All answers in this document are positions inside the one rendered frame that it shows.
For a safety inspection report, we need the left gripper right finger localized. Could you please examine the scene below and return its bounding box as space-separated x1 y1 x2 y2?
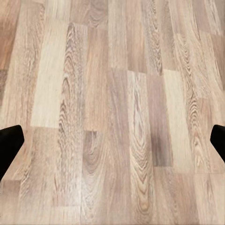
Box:
210 124 225 162

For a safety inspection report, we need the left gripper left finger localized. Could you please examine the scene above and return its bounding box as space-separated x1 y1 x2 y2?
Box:
0 125 24 181

